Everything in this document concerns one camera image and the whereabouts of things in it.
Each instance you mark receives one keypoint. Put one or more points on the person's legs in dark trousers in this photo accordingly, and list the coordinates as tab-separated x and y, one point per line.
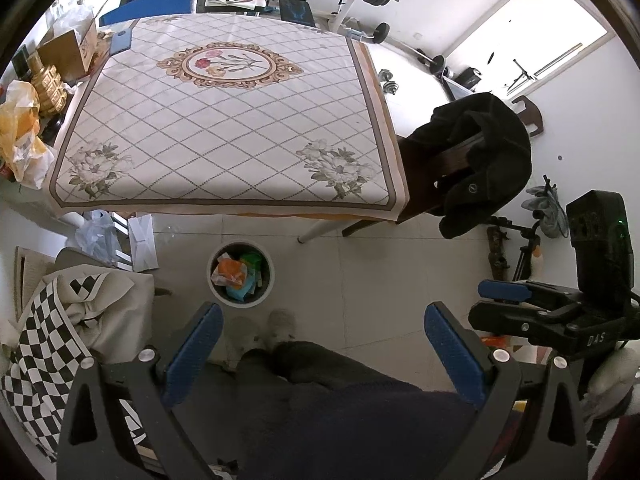
350	410

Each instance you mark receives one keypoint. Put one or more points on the orange snack packet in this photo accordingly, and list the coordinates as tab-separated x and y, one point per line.
229	272

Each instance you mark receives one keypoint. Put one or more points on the black jacket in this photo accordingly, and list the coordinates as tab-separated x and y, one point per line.
495	135

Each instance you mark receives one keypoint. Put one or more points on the brown cardboard box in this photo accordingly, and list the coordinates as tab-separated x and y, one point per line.
70	50

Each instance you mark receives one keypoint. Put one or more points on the small grey dumbbell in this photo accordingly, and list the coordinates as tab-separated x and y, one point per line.
390	82

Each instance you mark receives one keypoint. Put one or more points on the grey glove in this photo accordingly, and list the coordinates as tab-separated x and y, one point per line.
547	210

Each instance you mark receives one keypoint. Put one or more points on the white paper bag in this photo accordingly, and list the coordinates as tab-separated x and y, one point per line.
142	242

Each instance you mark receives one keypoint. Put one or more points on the black tripod stand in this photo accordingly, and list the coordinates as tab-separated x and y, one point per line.
522	240

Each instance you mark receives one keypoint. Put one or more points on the grey slipper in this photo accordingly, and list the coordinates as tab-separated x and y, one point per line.
281	327
247	340

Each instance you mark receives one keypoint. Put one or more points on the floral diamond-pattern tablecloth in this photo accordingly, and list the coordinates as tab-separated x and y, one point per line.
225	125

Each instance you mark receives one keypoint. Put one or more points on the gold patterned bottle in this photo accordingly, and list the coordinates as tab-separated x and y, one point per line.
47	85

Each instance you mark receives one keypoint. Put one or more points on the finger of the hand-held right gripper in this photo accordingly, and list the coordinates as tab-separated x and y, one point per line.
520	322
505	290

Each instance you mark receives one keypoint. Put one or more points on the white round waste bin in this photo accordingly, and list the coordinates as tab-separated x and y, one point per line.
220	301

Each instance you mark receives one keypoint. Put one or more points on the beige framed board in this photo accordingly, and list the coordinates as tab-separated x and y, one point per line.
25	280

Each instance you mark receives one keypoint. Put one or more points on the bright window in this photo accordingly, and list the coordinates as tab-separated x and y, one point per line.
530	35

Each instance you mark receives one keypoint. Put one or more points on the clear plastic bag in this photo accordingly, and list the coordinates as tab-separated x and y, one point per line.
100	237

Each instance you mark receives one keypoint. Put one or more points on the black and white checkered cloth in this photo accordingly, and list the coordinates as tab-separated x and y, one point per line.
45	360

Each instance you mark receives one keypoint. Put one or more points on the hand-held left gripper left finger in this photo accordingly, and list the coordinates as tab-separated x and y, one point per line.
195	350

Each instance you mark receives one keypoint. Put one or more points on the small black box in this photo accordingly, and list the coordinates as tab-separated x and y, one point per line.
470	77

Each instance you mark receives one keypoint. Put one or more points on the blue snack packet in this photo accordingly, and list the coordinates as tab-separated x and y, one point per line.
239	292

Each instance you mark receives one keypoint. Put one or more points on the blue chair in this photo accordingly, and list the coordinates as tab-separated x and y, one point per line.
150	7

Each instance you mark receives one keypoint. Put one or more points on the white plush cushion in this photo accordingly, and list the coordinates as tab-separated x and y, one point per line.
610	385

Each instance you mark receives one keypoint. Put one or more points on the dark tablet screen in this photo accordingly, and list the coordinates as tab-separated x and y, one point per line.
296	10

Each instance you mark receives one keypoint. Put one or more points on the beige cloth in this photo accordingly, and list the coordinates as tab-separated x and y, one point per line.
120	310

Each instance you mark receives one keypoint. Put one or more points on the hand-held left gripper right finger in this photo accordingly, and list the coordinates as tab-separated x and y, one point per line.
452	350

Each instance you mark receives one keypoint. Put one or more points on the dark wooden chair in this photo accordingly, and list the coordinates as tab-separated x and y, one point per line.
452	160

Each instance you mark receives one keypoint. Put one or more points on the yellow plastic bag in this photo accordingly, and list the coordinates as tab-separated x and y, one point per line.
22	130

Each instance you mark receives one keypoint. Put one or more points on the green snack packet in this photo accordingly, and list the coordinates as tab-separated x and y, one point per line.
252	261

